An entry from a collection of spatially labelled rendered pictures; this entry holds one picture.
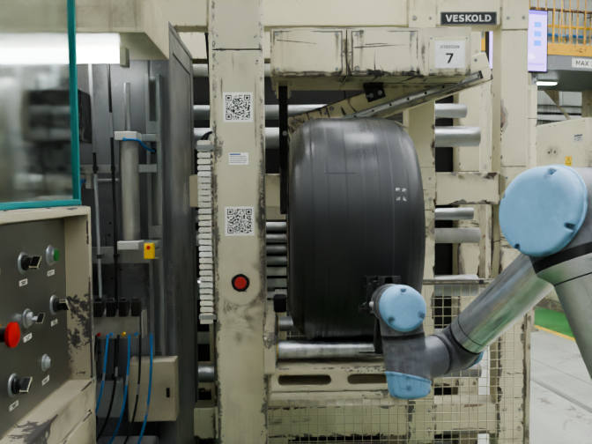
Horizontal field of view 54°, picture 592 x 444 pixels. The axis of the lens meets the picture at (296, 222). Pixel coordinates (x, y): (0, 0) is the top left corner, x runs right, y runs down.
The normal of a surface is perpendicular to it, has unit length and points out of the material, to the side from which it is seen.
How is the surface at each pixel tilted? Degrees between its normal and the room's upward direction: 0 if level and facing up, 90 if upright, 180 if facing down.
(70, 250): 90
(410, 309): 83
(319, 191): 70
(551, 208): 83
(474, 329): 104
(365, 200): 75
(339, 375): 90
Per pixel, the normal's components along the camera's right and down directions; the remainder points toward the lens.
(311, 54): 0.02, 0.05
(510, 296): -0.60, 0.29
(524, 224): -0.82, -0.08
